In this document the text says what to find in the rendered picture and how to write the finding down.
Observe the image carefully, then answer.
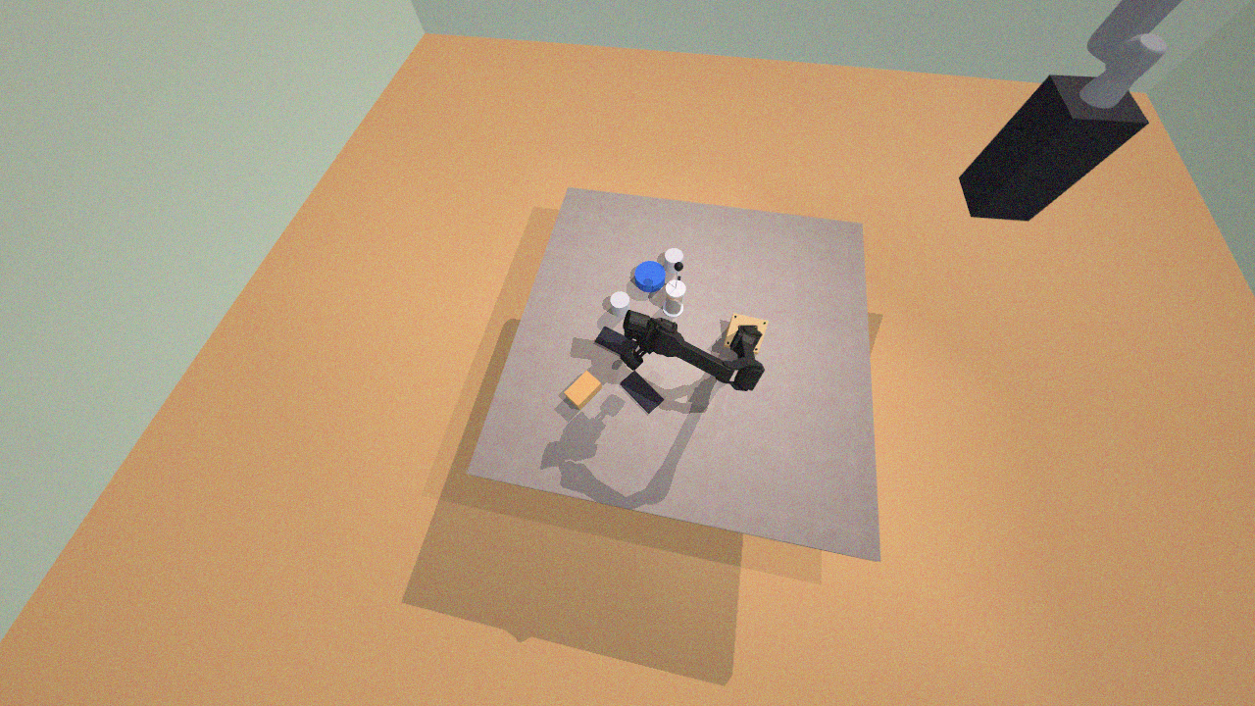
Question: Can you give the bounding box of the white cylinder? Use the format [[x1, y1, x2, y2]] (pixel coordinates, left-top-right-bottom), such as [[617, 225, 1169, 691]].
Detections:
[[610, 291, 630, 319], [664, 248, 683, 275]]

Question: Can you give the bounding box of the glass coffee press with black knob plunger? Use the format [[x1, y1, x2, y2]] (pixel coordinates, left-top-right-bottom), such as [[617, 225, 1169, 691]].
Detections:
[[663, 262, 686, 319]]

